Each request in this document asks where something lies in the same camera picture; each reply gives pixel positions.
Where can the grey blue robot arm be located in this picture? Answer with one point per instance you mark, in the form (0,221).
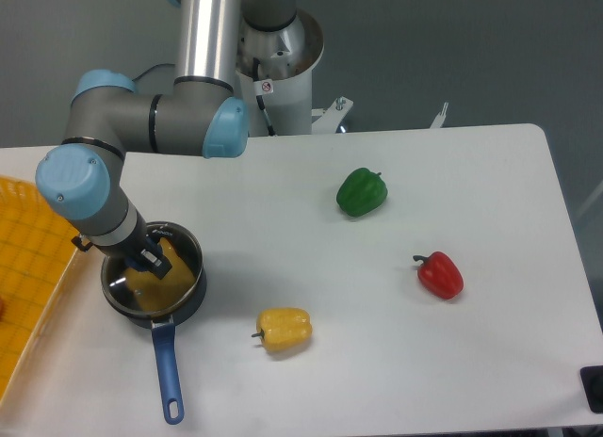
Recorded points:
(80,179)

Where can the red bell pepper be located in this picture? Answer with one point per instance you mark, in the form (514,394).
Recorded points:
(439,275)

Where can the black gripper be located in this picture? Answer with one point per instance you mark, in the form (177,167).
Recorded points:
(132,248)

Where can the yellow plastic basket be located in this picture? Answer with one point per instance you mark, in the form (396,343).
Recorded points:
(37,257)

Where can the yellow bell pepper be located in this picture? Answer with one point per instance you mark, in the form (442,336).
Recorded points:
(281,329)

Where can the glass pot lid blue knob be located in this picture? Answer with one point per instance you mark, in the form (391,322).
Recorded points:
(187,246)

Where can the black pot blue handle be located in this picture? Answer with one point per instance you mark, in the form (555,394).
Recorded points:
(163,335)

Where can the green bell pepper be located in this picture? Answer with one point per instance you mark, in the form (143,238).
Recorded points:
(361,192)

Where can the black device at table corner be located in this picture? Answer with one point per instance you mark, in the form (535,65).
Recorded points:
(592,381)

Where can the yellow bread slice toy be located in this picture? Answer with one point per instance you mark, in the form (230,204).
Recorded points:
(153,294)

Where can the white table clamp bracket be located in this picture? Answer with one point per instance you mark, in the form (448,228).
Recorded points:
(440,118)

